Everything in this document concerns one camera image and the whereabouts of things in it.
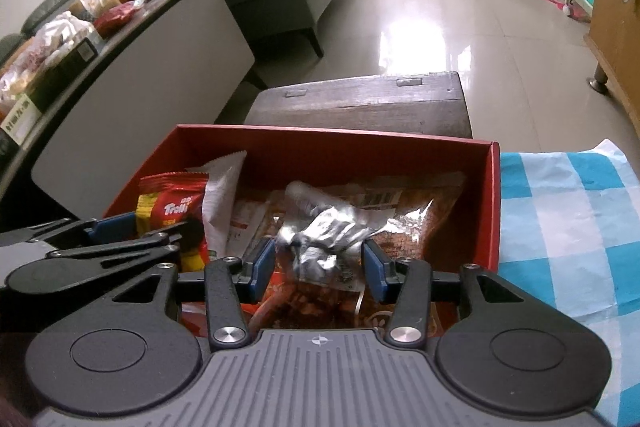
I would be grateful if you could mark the blue checkered tablecloth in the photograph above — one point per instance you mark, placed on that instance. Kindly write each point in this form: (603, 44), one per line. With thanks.
(565, 217)

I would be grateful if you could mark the dark red snack packet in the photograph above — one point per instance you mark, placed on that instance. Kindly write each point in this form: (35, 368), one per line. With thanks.
(117, 19)

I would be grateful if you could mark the wooden cabinet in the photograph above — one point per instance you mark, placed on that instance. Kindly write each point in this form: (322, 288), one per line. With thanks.
(615, 32)

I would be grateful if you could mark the red yellow gummy packet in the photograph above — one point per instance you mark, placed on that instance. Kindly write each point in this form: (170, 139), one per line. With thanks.
(172, 207)

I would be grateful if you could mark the dark wooden stool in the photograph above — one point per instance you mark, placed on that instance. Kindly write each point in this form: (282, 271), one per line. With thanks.
(360, 102)

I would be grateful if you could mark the brown snack packet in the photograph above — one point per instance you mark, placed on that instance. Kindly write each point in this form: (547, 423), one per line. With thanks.
(420, 227)

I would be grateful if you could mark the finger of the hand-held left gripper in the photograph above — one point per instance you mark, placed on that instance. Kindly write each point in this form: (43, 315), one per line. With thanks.
(125, 246)
(112, 227)

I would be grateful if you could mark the white plastic bag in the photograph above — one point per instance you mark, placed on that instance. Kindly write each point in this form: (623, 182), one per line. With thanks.
(95, 2)

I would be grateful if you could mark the black box white label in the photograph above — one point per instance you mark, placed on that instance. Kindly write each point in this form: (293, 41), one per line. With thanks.
(20, 122)

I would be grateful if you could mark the red cardboard box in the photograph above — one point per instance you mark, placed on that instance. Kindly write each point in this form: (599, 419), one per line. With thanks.
(350, 152)

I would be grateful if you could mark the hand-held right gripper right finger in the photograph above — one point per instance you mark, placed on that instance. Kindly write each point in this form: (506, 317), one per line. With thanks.
(374, 269)

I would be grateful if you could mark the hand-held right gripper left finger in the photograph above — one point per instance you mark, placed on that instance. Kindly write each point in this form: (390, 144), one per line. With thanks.
(261, 269)

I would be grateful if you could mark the long black box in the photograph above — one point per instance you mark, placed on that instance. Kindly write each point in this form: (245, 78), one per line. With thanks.
(72, 62)

